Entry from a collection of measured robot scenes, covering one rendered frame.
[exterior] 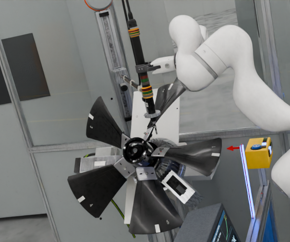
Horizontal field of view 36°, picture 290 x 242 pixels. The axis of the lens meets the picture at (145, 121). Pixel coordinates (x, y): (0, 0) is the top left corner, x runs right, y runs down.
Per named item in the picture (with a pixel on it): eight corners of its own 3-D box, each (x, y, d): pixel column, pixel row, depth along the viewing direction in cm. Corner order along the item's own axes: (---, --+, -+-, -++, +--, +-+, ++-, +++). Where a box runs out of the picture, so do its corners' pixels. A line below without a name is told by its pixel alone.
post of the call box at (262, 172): (261, 183, 213) (257, 160, 210) (267, 183, 212) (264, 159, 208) (260, 186, 210) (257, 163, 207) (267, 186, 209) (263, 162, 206)
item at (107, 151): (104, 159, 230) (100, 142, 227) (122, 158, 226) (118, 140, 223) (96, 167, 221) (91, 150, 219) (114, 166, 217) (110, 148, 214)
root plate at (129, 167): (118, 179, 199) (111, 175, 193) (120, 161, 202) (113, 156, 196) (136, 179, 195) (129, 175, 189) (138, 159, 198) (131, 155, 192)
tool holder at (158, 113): (141, 114, 191) (136, 93, 188) (157, 110, 192) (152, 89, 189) (146, 119, 182) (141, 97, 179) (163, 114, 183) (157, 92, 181)
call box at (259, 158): (252, 157, 217) (249, 138, 214) (273, 156, 213) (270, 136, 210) (247, 172, 203) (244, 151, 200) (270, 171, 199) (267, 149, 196)
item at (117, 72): (114, 83, 248) (110, 68, 246) (126, 79, 249) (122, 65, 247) (117, 86, 238) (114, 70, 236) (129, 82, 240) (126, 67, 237)
